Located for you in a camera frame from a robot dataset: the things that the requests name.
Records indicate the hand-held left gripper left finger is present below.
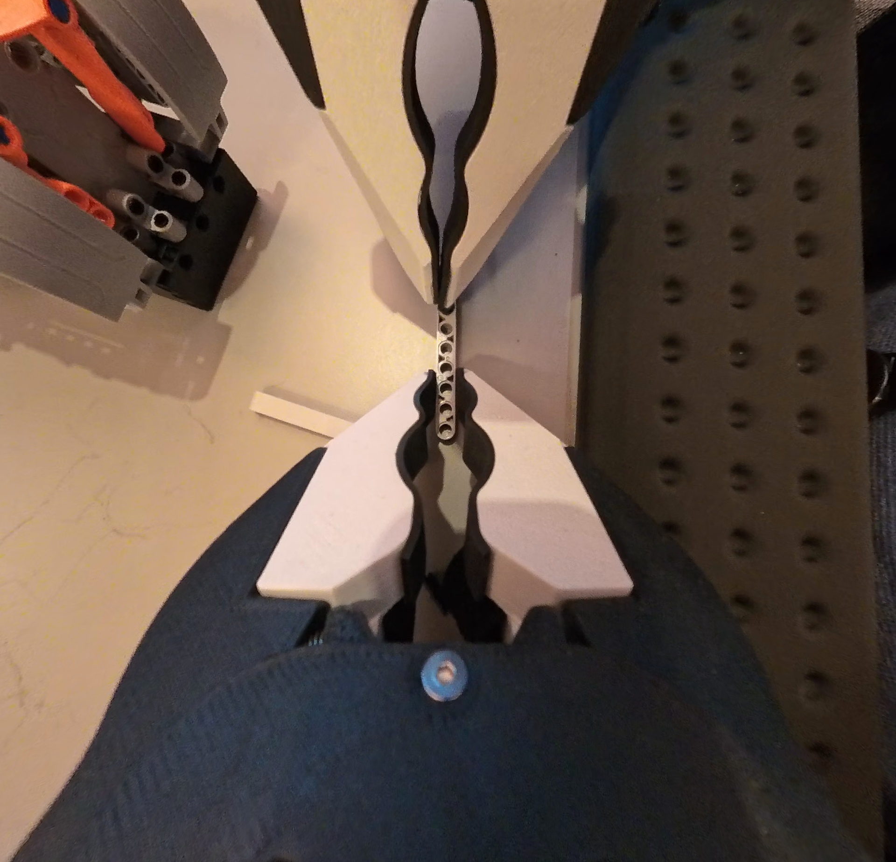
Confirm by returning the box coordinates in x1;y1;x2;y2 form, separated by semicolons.
256;371;438;631

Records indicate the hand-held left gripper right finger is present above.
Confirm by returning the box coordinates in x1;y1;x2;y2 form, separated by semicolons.
452;369;635;632

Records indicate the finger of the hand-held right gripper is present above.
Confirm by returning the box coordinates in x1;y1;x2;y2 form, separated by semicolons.
443;0;618;304
293;0;443;304

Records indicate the light grey holed beam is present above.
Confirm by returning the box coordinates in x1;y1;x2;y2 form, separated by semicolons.
433;303;463;444
250;389;355;438

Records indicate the grey orange toy block model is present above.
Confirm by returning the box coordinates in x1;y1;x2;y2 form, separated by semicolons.
0;0;259;324

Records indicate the dark perforated pad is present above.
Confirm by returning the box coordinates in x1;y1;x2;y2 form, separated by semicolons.
577;0;873;862

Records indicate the black strap with buckle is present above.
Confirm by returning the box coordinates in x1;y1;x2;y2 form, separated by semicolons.
868;350;896;418

